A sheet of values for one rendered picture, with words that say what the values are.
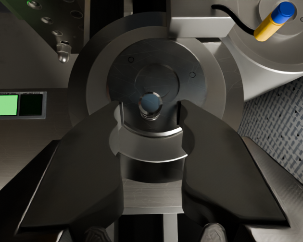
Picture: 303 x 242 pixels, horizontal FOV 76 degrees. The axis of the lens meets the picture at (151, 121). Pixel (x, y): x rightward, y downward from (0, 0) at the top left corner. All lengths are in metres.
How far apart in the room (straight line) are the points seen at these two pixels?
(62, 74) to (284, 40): 1.79
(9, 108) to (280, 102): 0.58
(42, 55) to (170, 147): 1.90
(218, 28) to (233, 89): 0.05
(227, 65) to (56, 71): 1.80
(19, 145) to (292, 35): 0.56
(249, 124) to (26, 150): 0.51
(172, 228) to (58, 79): 1.61
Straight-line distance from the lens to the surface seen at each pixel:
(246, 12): 0.22
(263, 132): 0.36
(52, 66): 1.95
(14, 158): 0.59
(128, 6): 0.64
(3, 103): 0.61
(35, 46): 2.07
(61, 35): 0.55
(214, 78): 0.17
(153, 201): 0.51
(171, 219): 0.53
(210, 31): 0.18
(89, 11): 0.21
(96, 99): 0.16
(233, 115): 0.17
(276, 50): 0.22
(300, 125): 0.29
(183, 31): 0.17
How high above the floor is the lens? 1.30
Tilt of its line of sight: 8 degrees down
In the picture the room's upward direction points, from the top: 179 degrees clockwise
